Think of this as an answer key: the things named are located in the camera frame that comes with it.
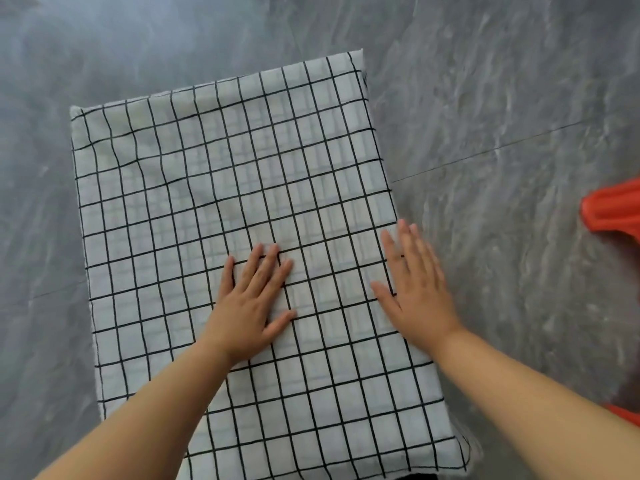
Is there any person's left hand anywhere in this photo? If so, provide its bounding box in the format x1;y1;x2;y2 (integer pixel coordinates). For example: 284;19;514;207
199;243;297;367

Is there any red plastic stool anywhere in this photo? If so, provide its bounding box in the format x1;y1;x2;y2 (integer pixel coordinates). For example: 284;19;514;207
579;177;640;233
602;403;640;427

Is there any person's right hand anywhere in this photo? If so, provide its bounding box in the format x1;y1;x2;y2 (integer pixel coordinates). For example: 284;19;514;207
371;218;465;355

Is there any person's right forearm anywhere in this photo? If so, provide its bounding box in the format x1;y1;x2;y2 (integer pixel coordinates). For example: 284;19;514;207
432;324;640;480

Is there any person's left forearm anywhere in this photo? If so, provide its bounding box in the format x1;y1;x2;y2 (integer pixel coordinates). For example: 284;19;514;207
35;339;236;480

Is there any black white checked tablecloth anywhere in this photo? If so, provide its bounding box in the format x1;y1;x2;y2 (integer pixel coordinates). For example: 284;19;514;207
69;49;473;480

